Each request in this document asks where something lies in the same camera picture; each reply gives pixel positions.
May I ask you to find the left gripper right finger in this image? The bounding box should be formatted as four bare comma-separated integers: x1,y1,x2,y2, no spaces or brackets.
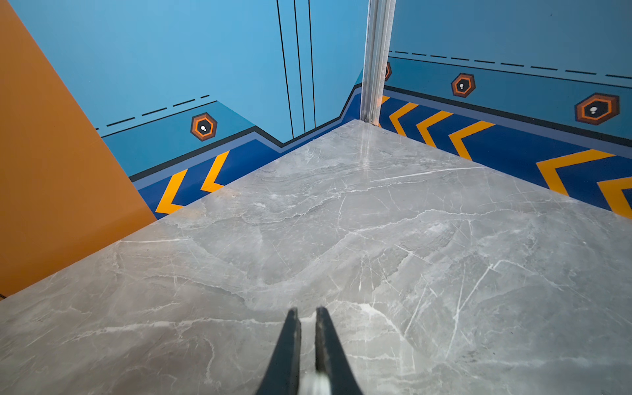
314,306,362,395

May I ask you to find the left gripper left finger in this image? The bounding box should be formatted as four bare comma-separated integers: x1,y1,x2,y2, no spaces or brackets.
256,307,301,395

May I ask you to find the right aluminium corner post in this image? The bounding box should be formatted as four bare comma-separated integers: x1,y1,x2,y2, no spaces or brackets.
360,0,396,126

